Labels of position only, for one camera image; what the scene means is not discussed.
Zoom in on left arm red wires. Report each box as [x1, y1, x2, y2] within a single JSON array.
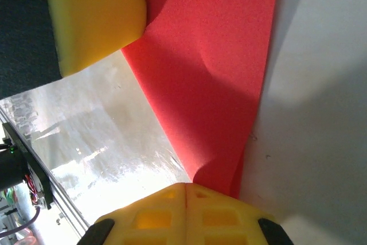
[[24, 174, 40, 203]]

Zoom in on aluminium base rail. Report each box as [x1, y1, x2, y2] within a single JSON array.
[[0, 104, 95, 245]]

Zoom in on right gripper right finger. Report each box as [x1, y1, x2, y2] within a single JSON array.
[[76, 182, 294, 245]]

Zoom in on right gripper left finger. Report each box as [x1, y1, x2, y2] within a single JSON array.
[[0, 0, 148, 100]]

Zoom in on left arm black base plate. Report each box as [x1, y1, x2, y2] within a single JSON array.
[[2, 122, 54, 211]]

